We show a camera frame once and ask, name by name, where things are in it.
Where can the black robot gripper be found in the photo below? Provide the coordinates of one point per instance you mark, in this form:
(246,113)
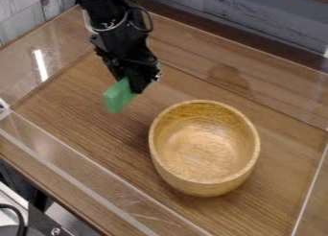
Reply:
(122,46)

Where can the green rectangular block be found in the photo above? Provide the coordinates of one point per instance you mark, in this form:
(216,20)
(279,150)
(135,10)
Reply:
(119,96)

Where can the light brown wooden bowl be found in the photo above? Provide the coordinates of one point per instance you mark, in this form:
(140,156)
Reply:
(204,146)

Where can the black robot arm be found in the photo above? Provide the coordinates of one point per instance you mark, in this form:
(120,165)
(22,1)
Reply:
(114,10)

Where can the black metal table bracket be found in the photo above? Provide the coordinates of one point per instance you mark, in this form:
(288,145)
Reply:
(44,225)

